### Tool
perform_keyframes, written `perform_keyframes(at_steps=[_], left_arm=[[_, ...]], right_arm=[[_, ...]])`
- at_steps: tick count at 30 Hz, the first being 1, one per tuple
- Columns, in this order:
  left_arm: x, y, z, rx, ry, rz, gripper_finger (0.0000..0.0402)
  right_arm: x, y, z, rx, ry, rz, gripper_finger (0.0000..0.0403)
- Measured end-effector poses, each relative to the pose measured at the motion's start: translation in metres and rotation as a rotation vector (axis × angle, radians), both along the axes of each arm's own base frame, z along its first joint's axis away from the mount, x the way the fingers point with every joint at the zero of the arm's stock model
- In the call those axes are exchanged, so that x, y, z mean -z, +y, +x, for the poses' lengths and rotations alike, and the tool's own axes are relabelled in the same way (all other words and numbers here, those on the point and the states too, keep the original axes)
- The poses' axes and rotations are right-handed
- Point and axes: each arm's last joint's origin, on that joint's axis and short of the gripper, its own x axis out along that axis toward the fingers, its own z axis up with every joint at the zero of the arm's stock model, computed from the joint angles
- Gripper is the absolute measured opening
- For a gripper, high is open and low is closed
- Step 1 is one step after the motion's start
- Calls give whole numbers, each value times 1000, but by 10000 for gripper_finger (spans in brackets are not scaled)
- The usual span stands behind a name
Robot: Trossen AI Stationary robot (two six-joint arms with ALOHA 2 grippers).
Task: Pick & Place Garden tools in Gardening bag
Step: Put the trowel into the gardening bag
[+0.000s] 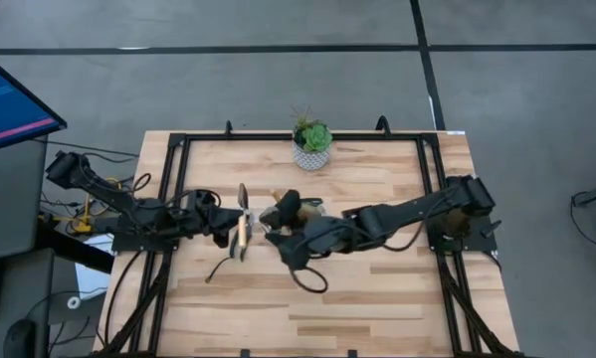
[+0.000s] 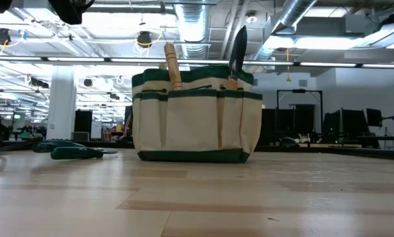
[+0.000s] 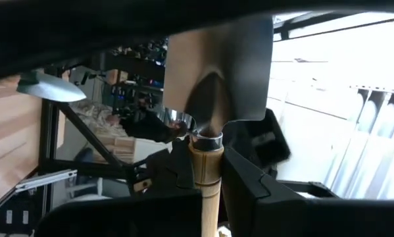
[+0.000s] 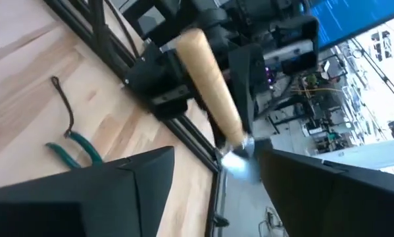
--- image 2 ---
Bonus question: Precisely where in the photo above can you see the steel trowel wooden handle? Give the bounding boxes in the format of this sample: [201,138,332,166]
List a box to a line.
[225,25,249,92]
[164,42,185,91]

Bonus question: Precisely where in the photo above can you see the black double monitor set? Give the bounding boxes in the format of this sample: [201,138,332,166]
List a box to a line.
[321,107,368,141]

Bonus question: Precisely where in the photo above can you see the small black monitor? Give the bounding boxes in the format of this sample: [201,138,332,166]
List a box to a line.
[366,107,383,128]

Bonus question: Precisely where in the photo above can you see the green handled pruning shears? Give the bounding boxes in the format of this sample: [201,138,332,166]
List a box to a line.
[31,138,119,161]

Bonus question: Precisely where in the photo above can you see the black partition panels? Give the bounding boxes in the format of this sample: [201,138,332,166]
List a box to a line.
[262,104,316,146]

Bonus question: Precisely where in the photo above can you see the black ceiling device yellow cable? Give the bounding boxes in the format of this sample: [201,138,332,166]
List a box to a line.
[136,30,153,49]
[0,28,12,46]

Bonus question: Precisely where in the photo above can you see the white building pillar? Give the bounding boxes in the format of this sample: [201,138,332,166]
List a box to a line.
[46,65,78,141]

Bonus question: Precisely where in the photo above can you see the grey rectangular air duct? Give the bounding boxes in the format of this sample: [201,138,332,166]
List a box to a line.
[295,14,382,37]

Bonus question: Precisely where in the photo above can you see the black computer monitor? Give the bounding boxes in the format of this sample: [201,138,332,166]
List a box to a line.
[124,104,134,133]

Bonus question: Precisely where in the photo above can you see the wide silver spiral duct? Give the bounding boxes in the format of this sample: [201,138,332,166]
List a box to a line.
[175,0,214,60]

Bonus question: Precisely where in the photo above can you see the black cabinet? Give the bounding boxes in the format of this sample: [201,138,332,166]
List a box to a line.
[74,109,93,134]

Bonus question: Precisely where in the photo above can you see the black tubular frame stand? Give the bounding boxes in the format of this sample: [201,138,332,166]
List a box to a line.
[276,88,324,145]

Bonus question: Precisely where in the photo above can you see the narrow silver spiral duct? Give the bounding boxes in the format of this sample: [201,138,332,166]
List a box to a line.
[278,0,318,27]

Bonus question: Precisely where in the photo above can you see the long ceiling light strip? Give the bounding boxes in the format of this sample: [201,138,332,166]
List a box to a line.
[249,60,394,69]
[0,56,230,65]

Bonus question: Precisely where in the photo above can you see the canvas gardening bag green trim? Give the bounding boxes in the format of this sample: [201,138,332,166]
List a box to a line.
[131,65,264,164]

